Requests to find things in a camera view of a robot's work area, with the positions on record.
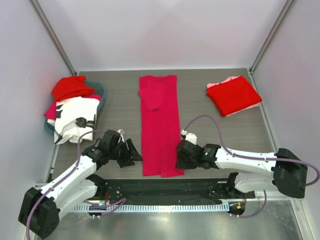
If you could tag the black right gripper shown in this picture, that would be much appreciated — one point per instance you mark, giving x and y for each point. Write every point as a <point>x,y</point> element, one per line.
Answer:
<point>182,153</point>

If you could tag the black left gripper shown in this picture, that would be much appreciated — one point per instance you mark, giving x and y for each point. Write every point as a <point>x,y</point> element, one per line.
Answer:
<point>133,154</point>

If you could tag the magenta pink t shirt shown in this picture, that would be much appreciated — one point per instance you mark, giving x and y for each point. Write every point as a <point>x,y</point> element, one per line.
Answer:
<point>160,125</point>

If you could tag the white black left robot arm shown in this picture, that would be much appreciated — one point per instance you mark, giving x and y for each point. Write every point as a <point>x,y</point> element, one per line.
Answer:
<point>43,208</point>

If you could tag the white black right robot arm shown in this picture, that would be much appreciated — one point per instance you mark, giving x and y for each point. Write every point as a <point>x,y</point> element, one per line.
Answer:
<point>281,170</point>

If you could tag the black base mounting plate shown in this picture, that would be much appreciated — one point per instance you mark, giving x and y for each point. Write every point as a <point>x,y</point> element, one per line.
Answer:
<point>170,191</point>

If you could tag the white black printed t shirt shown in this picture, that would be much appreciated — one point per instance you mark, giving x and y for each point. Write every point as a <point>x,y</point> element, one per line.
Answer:
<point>75,119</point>

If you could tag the teal laundry basket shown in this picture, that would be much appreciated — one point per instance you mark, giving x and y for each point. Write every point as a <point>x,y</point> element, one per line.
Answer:
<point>100,89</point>

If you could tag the folded red t shirt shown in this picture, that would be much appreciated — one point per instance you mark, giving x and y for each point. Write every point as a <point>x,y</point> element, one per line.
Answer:
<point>232,95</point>

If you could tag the red t shirt in basket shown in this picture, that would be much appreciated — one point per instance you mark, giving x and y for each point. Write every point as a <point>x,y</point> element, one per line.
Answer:
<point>70,87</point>

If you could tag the slotted white cable duct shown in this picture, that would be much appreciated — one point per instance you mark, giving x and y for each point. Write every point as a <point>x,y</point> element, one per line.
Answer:
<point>87,208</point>

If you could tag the left aluminium frame post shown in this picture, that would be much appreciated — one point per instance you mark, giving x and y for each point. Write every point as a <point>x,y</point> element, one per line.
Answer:
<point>52,35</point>

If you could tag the aluminium frame post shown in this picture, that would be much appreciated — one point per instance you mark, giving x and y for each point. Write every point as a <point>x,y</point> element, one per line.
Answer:
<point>52,35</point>
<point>285,10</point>

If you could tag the right aluminium frame post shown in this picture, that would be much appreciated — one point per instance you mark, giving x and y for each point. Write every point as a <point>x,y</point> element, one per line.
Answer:
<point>285,10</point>

